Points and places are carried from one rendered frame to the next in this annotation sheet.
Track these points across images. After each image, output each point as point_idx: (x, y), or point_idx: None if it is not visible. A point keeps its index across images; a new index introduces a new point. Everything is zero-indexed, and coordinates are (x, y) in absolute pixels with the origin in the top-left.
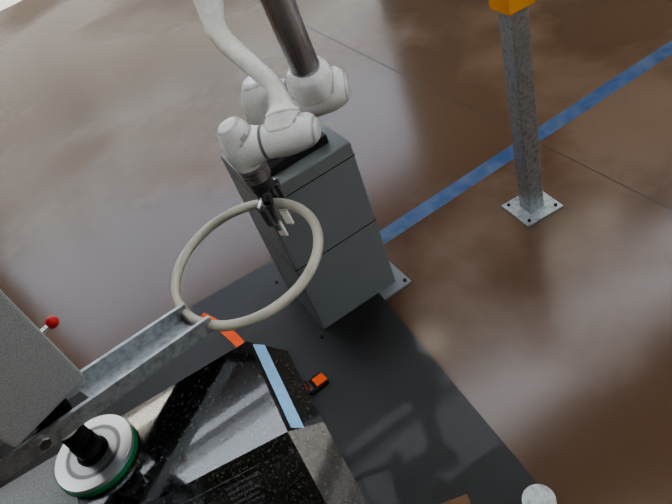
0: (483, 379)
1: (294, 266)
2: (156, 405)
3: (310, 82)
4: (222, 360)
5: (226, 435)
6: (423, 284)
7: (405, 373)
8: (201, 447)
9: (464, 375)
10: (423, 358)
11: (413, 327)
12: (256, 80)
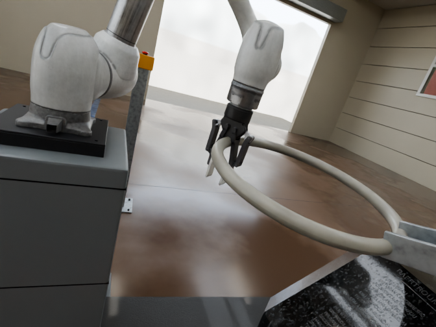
0: (222, 283)
1: (108, 276)
2: None
3: (137, 54)
4: (411, 269)
5: None
6: (120, 269)
7: (196, 318)
8: None
9: (214, 290)
10: (190, 302)
11: (154, 294)
12: (244, 0)
